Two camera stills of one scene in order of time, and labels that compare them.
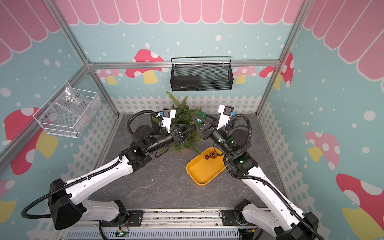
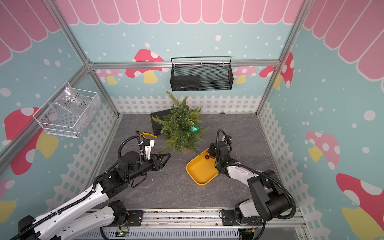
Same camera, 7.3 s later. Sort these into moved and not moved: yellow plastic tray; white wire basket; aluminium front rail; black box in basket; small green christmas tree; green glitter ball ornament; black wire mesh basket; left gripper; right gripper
Moved: right gripper; left gripper; green glitter ball ornament
Not moved: aluminium front rail; small green christmas tree; black wire mesh basket; yellow plastic tray; black box in basket; white wire basket
